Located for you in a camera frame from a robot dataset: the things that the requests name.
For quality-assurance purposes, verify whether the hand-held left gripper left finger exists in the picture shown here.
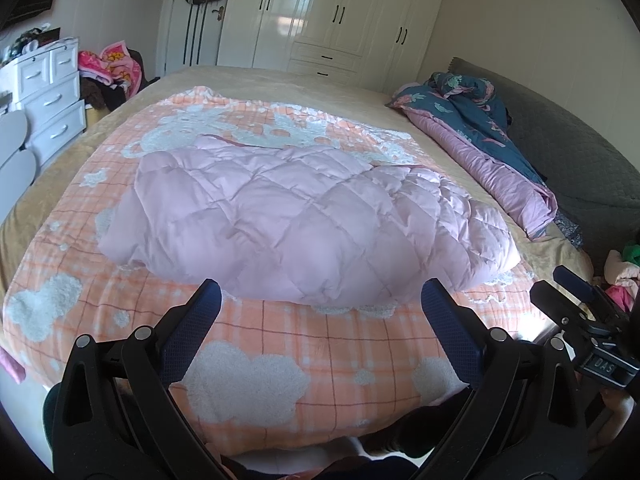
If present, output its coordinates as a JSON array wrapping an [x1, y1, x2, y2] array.
[[52, 278, 222, 480]]

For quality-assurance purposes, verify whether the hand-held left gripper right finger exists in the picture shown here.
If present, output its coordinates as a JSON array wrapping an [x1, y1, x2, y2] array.
[[420, 278, 587, 480]]

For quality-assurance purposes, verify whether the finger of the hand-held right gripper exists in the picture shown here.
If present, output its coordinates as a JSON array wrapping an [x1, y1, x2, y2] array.
[[553, 265, 608, 312], [530, 281, 592, 347]]

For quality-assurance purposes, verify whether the pink quilted jacket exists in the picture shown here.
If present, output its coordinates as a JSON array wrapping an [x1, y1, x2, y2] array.
[[97, 134, 521, 307]]

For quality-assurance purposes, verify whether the colourful clothes pile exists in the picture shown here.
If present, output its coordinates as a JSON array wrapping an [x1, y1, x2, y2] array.
[[602, 242, 640, 311]]

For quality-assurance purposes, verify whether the dark clothes pile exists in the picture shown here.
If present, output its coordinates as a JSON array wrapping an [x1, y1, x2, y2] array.
[[80, 47, 161, 111]]

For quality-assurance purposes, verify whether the person's right hand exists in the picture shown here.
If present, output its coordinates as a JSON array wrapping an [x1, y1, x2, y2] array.
[[600, 392, 638, 451]]

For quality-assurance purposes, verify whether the dark patterned cloth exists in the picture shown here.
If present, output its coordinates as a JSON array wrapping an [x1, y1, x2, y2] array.
[[552, 210, 586, 252]]

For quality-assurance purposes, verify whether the person's dark clothing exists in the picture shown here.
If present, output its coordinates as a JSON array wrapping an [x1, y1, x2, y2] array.
[[220, 392, 473, 480]]

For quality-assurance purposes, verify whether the orange plaid blanket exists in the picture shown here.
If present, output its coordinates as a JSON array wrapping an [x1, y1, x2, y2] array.
[[2, 86, 546, 443]]

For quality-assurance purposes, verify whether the grey padded headboard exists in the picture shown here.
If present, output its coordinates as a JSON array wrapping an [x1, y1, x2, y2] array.
[[447, 56, 640, 281]]

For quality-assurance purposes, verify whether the blue floral quilt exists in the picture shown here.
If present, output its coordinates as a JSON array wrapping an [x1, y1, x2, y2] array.
[[385, 72, 558, 241]]

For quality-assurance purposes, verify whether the white oval panel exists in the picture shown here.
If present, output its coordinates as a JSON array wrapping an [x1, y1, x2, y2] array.
[[0, 149, 38, 198], [0, 109, 28, 166]]

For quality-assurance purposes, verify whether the white drawer chest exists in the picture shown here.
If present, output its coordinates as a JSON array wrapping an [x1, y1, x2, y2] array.
[[0, 36, 87, 168]]

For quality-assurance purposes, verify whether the bed with beige sheet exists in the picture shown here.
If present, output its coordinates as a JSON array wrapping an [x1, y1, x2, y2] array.
[[0, 64, 596, 376]]

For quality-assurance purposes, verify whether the pink printed cloth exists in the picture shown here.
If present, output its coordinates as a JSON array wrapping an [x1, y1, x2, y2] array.
[[77, 40, 143, 98]]

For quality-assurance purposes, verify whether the white door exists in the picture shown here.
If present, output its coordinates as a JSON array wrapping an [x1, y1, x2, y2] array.
[[160, 0, 236, 78]]

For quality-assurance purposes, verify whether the cluster of small items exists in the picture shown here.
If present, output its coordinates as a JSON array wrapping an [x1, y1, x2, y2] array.
[[0, 27, 61, 63]]

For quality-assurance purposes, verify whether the white wardrobe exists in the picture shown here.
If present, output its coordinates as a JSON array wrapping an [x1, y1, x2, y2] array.
[[217, 0, 448, 88]]

